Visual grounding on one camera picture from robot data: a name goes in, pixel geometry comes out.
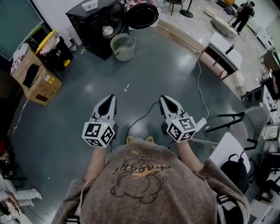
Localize cream clothes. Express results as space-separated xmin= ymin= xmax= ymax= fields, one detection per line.
xmin=102 ymin=25 xmax=114 ymax=37

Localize brown cardboard box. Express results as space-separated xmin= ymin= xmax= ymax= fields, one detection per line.
xmin=10 ymin=47 xmax=63 ymax=107

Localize black chair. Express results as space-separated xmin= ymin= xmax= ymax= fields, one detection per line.
xmin=163 ymin=0 xmax=182 ymax=16

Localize person's brown printed t-shirt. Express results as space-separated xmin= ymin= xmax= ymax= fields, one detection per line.
xmin=51 ymin=137 xmax=251 ymax=224

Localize grey chair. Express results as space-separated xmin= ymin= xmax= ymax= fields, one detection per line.
xmin=227 ymin=106 xmax=270 ymax=143

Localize white pink cloth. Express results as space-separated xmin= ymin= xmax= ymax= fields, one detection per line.
xmin=10 ymin=43 xmax=30 ymax=76

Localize black bin with yellow lid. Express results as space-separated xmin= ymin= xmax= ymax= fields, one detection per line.
xmin=35 ymin=30 xmax=74 ymax=72

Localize white plastic box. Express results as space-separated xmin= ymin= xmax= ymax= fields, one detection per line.
xmin=82 ymin=0 xmax=99 ymax=12

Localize white power adapter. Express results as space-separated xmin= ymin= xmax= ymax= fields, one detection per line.
xmin=195 ymin=117 xmax=208 ymax=133

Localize round beige cushion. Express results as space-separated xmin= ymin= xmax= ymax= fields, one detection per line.
xmin=204 ymin=6 xmax=226 ymax=18

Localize white top wooden table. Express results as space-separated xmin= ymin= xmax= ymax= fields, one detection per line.
xmin=200 ymin=32 xmax=243 ymax=81

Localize oblong beige cushion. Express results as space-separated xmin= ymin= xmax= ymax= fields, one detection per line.
xmin=211 ymin=15 xmax=238 ymax=38

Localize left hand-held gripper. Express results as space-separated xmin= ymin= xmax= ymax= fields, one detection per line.
xmin=82 ymin=94 xmax=120 ymax=149

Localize round black washing machine door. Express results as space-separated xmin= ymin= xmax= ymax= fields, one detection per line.
xmin=127 ymin=3 xmax=160 ymax=31

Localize black backpack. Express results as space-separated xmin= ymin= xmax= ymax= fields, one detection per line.
xmin=220 ymin=153 xmax=250 ymax=194

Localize black framed glass partition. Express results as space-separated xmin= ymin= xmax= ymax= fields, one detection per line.
xmin=0 ymin=0 xmax=44 ymax=61

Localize black white striped strap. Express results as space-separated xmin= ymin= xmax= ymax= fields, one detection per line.
xmin=216 ymin=193 xmax=238 ymax=224

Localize black cable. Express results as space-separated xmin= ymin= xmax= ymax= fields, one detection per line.
xmin=126 ymin=101 xmax=160 ymax=138

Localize person's left forearm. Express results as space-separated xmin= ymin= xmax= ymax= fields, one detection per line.
xmin=83 ymin=144 xmax=110 ymax=182

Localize pale green laundry basket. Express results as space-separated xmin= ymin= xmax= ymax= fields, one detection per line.
xmin=110 ymin=33 xmax=137 ymax=62

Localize black standing fan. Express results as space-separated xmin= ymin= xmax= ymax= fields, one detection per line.
xmin=179 ymin=0 xmax=194 ymax=18

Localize black washing machine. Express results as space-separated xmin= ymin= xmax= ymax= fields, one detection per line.
xmin=65 ymin=0 xmax=130 ymax=61

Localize pile of red label bags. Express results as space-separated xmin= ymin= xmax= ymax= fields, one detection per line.
xmin=126 ymin=0 xmax=159 ymax=5

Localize white chair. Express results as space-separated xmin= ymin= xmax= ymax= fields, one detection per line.
xmin=207 ymin=132 xmax=252 ymax=175

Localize white cable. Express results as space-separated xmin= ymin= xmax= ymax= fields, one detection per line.
xmin=191 ymin=50 xmax=210 ymax=123

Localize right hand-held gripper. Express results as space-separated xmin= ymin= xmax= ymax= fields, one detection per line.
xmin=159 ymin=95 xmax=198 ymax=144

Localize person's right forearm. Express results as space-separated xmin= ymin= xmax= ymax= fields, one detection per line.
xmin=175 ymin=140 xmax=204 ymax=174

